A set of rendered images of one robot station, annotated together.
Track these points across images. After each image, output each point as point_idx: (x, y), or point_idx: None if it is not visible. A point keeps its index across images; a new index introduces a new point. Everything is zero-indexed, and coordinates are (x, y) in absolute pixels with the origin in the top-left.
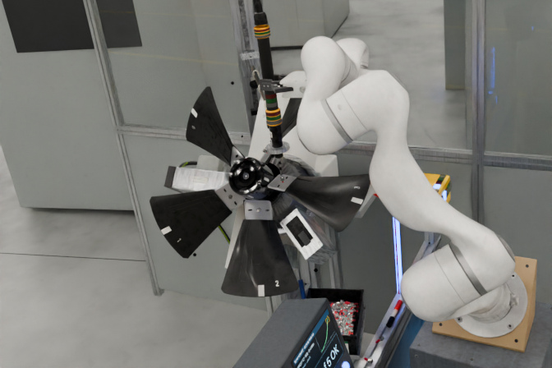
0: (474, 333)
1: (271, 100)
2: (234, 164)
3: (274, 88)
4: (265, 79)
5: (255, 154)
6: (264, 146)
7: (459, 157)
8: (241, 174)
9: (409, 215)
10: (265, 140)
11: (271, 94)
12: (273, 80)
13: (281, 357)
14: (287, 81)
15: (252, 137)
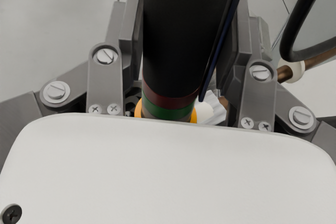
0: None
1: (144, 98)
2: (140, 82)
3: (3, 105)
4: (136, 2)
5: (296, 87)
6: (316, 95)
7: None
8: (132, 105)
9: None
10: (329, 89)
11: (147, 82)
12: (117, 57)
13: None
14: (1, 190)
15: (326, 63)
